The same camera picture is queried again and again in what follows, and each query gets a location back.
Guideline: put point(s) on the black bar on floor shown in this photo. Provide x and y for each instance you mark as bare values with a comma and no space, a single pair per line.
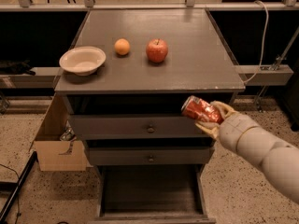
11,190

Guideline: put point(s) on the black cloth on shelf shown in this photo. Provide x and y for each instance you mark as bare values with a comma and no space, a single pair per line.
16,67

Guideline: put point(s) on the cardboard box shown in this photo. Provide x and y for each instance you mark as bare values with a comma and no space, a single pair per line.
53,153

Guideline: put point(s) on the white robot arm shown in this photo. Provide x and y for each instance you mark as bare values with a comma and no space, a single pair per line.
277,159

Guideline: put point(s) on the red apple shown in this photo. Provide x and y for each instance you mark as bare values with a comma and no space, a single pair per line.
157,50

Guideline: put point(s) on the grey open bottom drawer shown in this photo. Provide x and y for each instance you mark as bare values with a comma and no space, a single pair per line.
152,194

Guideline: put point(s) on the red coke can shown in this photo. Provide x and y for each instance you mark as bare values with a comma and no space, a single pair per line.
199,109

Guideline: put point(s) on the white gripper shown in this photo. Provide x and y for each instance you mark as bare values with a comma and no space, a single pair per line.
234,132

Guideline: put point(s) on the grey middle drawer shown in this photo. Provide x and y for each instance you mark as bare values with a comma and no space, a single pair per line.
149,155

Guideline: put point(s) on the grey top drawer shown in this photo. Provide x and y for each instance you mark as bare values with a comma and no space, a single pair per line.
95,127

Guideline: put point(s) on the white bowl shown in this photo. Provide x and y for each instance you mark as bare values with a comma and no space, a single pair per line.
82,61

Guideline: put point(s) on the orange fruit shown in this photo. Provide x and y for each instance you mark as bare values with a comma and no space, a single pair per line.
122,46

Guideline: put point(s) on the grey wooden drawer cabinet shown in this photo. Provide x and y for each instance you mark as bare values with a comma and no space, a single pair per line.
196,64

